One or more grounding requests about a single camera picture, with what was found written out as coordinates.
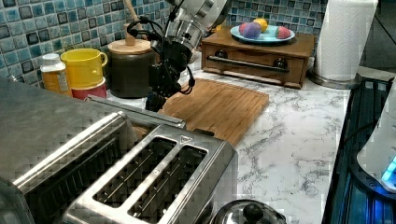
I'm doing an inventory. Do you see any silver two-slot toaster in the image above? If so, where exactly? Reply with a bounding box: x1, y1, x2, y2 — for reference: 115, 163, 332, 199
61, 125, 238, 224

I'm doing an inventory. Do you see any steel pot lid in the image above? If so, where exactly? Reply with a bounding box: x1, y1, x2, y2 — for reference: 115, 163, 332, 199
209, 199, 287, 224

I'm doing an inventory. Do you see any red bowl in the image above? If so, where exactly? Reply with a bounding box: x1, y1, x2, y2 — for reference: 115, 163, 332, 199
72, 77, 106, 100

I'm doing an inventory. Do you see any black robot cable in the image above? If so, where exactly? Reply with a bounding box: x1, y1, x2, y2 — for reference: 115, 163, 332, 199
126, 0, 196, 96

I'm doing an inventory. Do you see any wooden spoon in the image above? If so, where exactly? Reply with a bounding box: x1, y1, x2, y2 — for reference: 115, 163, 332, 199
123, 0, 143, 30

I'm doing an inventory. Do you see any white-capped spice bottle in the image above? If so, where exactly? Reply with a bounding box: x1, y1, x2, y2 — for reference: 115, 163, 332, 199
40, 53, 72, 96

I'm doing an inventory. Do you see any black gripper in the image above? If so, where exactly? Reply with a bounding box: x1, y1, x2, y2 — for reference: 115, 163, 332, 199
145, 40, 195, 112

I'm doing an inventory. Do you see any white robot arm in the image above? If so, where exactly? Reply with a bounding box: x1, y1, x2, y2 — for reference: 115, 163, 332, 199
145, 0, 232, 112

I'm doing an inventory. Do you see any bamboo cutting board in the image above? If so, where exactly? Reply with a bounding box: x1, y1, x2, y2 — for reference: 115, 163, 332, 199
160, 78, 269, 147

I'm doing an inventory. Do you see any white paper towel roll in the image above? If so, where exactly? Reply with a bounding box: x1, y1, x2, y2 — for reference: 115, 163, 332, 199
307, 0, 378, 90

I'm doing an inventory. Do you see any wooden drawer box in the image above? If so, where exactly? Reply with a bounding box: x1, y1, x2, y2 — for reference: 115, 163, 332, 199
202, 27, 316, 89

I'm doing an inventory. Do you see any dark jar with wooden lid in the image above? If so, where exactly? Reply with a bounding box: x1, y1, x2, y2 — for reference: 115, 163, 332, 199
107, 23, 156, 98

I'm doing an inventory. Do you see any orange plush lemon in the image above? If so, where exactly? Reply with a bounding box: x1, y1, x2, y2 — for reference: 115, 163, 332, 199
254, 18, 268, 33

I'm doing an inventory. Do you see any yellow mug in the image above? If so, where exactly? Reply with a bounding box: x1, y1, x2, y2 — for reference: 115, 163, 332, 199
61, 49, 107, 89

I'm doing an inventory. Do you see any red green plush strawberry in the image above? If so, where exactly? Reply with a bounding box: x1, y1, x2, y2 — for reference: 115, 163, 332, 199
238, 22, 248, 35

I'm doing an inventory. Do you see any light blue plate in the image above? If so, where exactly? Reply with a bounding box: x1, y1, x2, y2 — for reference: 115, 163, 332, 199
230, 25, 295, 44

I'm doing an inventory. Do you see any purple plush fruit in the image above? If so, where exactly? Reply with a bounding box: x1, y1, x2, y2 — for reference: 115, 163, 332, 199
242, 21, 262, 39

